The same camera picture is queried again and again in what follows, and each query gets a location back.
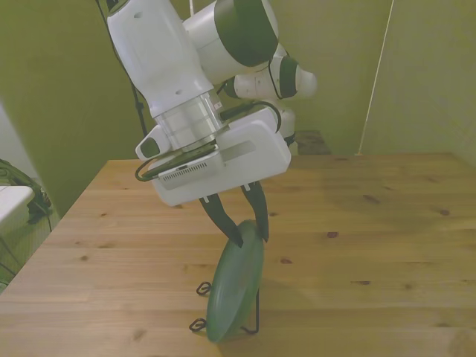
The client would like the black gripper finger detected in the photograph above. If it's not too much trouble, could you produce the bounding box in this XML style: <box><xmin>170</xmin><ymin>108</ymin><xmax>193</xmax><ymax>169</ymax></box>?
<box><xmin>199</xmin><ymin>193</ymin><xmax>245</xmax><ymax>248</ymax></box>
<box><xmin>240</xmin><ymin>181</ymin><xmax>269</xmax><ymax>244</ymax></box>

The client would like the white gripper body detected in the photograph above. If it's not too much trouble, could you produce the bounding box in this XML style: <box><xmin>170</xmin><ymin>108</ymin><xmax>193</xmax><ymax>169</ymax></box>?
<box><xmin>152</xmin><ymin>106</ymin><xmax>292</xmax><ymax>208</ymax></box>

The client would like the dark green round plate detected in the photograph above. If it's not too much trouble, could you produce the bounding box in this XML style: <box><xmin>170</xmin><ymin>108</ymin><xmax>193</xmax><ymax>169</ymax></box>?
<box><xmin>206</xmin><ymin>219</ymin><xmax>266</xmax><ymax>343</ymax></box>

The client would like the white slanted pole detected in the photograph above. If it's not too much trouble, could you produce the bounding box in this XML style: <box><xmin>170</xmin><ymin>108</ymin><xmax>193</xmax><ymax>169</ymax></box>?
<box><xmin>355</xmin><ymin>0</ymin><xmax>395</xmax><ymax>156</ymax></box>

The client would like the white side table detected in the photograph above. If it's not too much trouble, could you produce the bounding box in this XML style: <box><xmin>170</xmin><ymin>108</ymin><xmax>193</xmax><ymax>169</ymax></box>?
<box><xmin>0</xmin><ymin>184</ymin><xmax>34</xmax><ymax>226</ymax></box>

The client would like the black wire plate stand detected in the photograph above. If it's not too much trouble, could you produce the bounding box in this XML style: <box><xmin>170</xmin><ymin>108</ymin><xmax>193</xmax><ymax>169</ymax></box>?
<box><xmin>188</xmin><ymin>281</ymin><xmax>261</xmax><ymax>335</ymax></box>

